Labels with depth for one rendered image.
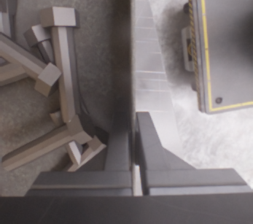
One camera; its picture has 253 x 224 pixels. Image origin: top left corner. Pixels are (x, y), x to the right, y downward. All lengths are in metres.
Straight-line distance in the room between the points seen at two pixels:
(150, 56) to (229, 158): 1.42
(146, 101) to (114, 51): 0.21
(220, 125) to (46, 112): 1.40
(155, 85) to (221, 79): 0.70
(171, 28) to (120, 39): 1.09
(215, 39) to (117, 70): 0.85
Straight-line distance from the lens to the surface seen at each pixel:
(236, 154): 1.69
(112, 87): 0.17
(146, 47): 0.34
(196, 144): 1.50
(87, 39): 0.17
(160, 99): 0.36
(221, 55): 1.00
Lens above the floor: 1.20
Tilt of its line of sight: 75 degrees down
